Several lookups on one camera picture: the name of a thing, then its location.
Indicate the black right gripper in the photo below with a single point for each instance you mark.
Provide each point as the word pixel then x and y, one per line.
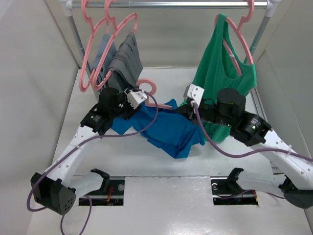
pixel 189 111

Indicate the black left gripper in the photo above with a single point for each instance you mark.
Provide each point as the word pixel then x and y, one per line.
pixel 131 110

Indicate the blue t shirt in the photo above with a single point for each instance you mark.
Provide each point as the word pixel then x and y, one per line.
pixel 170 132

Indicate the green tank top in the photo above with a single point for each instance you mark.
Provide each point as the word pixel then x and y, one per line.
pixel 226 82

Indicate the pink hanger with green shirt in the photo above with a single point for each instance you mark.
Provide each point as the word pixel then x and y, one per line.
pixel 239 29

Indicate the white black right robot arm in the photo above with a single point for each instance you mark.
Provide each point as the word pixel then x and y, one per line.
pixel 295 183

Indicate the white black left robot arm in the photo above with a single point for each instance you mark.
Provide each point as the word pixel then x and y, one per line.
pixel 57 189

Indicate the pink hanger with grey clothes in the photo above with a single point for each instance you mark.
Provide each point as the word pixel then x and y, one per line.
pixel 116 29

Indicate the grey pleated skirt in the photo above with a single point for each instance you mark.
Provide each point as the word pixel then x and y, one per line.
pixel 126 65

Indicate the metal clothes rack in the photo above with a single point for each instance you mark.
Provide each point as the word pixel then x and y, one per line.
pixel 170 35

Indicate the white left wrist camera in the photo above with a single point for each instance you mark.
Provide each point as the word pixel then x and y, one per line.
pixel 135 98

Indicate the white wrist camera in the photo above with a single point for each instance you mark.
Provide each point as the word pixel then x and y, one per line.
pixel 193 94
pixel 135 98

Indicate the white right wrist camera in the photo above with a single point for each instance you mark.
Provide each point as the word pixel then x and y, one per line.
pixel 193 94

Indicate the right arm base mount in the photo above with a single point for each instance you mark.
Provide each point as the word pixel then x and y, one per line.
pixel 226 194

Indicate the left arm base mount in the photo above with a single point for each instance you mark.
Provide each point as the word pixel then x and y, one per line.
pixel 113 196

